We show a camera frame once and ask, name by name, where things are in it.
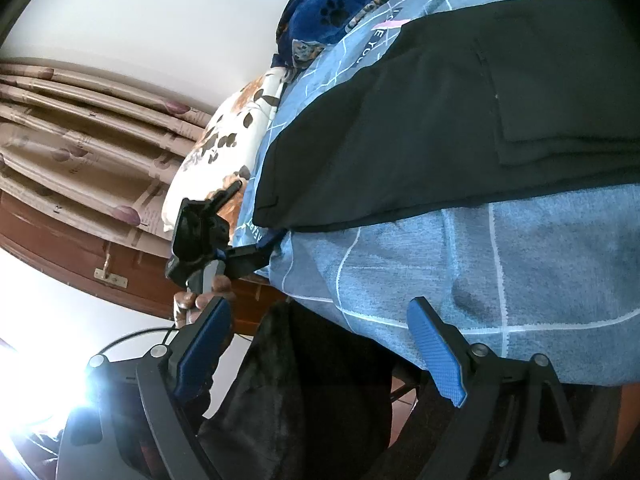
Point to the navy paw print blanket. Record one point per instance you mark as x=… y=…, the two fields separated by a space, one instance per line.
x=330 y=10

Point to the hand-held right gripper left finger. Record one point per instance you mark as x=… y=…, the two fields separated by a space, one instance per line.
x=202 y=345

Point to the wooden bed frame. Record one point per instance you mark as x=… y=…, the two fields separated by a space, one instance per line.
x=255 y=305

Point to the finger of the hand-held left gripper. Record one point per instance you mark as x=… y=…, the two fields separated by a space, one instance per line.
x=250 y=255
x=227 y=193

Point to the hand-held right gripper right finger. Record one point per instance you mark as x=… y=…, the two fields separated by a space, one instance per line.
x=435 y=355

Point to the brass door latch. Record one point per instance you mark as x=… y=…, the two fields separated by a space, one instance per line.
x=112 y=277

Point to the beige patterned curtain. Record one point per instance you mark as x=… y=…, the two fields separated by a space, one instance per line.
x=75 y=135

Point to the white floral pillow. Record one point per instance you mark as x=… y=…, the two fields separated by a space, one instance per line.
x=220 y=135

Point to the blue checked bed sheet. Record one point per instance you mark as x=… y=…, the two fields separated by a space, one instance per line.
x=500 y=285

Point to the person's left hand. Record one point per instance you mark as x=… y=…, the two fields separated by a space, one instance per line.
x=220 y=287

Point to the person's dark clothing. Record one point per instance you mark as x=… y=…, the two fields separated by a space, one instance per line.
x=310 y=385

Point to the black pants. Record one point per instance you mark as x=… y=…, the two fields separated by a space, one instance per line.
x=400 y=135

